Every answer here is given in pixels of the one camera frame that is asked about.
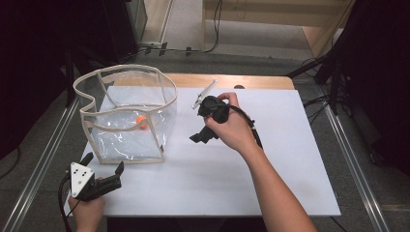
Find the metal floor rail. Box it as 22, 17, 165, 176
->
322, 102, 392, 232
0, 96, 80, 232

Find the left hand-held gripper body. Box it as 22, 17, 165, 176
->
66, 161, 123, 203

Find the person's left hand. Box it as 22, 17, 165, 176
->
68, 194, 105, 232

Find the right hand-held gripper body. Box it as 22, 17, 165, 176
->
191, 79, 230, 124

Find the clear plastic bag beige trim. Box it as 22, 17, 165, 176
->
73, 64, 179, 165

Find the dark curtain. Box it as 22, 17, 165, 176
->
0, 0, 107, 160
335, 0, 410, 177

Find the small orange object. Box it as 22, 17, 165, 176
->
135, 114, 149, 131

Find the light wooden shelf unit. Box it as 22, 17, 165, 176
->
202, 0, 356, 59

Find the left hand-held gripper black cable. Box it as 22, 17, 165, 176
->
57, 173, 73, 232

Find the black tripod stand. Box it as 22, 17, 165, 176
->
285, 52, 343, 115

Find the black floor cable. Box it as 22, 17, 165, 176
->
138, 0, 224, 56

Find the hand-held gripper black cable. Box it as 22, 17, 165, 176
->
221, 103, 264, 151
57, 173, 73, 232

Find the right hand-held gripper black cable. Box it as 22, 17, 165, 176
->
221, 103, 264, 151

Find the person's right hand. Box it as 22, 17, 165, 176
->
204, 92, 259, 156

